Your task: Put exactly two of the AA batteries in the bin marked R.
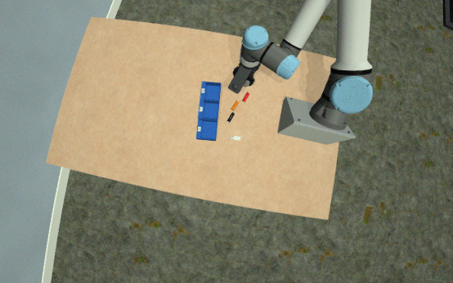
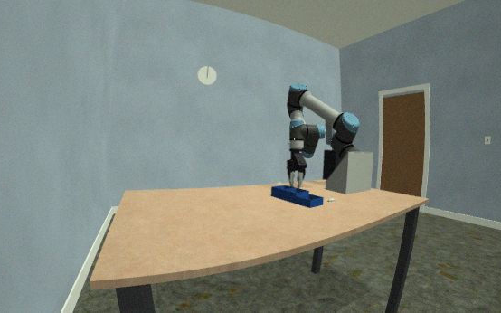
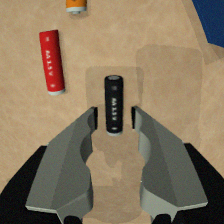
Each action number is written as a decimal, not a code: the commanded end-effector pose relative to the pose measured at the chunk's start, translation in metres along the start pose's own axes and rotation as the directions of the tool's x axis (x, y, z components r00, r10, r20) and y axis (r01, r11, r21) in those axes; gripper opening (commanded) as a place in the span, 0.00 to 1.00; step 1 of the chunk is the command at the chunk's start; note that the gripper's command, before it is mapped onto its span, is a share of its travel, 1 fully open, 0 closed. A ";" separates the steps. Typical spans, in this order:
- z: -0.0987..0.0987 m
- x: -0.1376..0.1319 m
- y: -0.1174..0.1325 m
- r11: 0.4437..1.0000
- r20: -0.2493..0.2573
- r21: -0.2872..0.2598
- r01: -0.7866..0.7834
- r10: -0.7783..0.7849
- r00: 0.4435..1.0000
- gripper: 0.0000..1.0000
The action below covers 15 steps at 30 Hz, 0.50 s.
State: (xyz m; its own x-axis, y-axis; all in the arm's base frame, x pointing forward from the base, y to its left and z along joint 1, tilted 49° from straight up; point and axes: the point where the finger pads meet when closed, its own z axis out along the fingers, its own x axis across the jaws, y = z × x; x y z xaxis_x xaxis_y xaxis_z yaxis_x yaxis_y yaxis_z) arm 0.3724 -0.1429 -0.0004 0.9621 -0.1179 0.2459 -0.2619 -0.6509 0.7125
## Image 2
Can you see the blue rack of bins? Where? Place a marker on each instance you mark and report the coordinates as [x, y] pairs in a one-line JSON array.
[[281, 192]]

